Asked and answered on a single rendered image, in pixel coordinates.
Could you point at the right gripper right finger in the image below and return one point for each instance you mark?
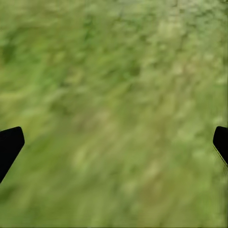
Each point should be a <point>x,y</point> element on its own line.
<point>220,141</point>

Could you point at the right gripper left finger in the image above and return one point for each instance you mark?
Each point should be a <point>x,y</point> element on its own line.
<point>11,142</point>

